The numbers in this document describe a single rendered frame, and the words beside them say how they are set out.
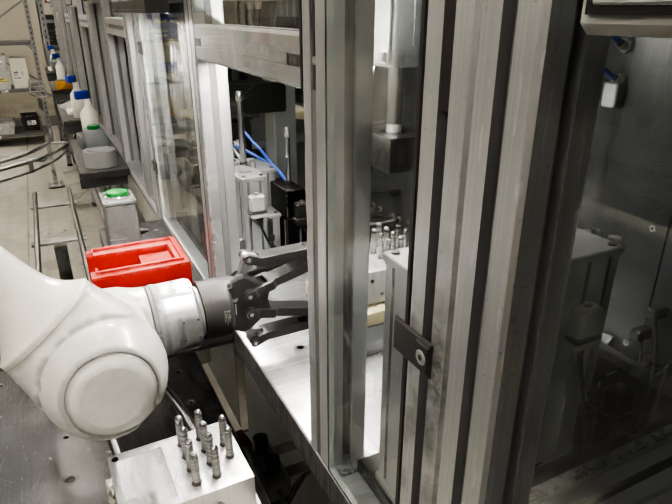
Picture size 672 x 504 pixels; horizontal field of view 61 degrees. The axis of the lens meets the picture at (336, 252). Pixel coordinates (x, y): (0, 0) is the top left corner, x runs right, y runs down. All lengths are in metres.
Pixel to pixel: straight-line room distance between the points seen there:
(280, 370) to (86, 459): 0.41
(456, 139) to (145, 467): 0.46
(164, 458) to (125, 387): 0.17
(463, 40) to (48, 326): 0.39
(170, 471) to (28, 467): 0.49
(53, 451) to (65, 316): 0.59
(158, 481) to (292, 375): 0.23
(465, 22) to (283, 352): 0.59
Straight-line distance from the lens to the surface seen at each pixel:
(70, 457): 1.08
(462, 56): 0.32
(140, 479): 0.63
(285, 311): 0.77
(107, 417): 0.51
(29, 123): 7.22
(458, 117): 0.32
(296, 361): 0.80
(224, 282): 0.73
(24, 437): 1.16
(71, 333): 0.53
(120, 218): 1.14
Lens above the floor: 1.35
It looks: 23 degrees down
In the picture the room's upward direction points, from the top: straight up
